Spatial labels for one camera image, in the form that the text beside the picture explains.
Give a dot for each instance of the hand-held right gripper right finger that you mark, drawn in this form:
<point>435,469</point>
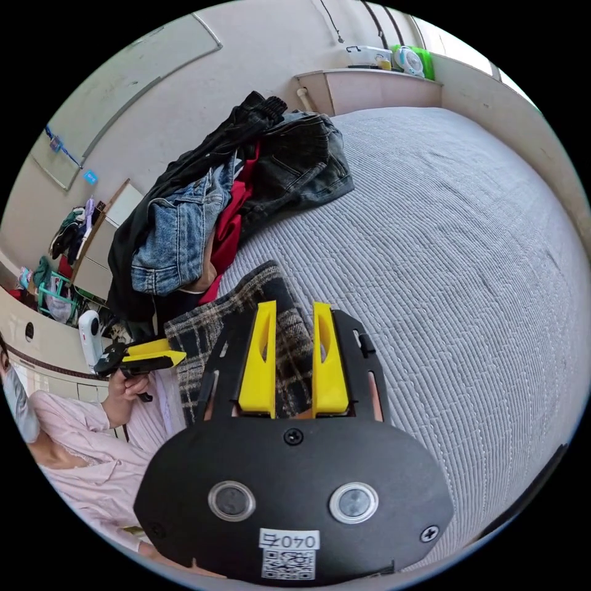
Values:
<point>328,369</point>

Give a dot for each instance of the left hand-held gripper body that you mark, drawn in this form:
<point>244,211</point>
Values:
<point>113,362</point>

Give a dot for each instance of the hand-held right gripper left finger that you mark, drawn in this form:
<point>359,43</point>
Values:
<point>258,369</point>

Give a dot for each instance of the black brown plaid pants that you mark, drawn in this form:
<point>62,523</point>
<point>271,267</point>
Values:
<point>208,332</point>

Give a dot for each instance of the person's left forearm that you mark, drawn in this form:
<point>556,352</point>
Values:
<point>87,413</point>

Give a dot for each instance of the person's left hand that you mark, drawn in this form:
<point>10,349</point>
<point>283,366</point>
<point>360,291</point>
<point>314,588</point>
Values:
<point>124,392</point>

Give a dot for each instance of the green chair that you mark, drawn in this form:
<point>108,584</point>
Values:
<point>55,295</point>

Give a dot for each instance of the person's body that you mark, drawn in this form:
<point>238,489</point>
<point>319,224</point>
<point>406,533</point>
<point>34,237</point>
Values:
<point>83,461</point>

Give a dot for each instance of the rack with hanging clothes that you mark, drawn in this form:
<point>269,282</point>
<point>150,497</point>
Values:
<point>71,228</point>

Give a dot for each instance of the bed with grey quilt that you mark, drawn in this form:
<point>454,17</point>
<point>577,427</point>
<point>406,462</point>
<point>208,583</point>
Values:
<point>438,277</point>

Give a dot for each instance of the pile of clothes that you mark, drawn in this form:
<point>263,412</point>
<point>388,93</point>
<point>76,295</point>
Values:
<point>194,208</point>

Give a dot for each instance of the beige shelf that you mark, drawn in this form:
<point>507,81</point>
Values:
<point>369,90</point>

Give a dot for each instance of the clear plastic storage box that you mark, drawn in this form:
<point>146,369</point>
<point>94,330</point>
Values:
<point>369,56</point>

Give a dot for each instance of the small white fan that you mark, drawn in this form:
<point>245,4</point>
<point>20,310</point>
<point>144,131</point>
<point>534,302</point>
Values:
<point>409,60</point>

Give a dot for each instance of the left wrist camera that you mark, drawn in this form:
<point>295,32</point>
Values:
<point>90,339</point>

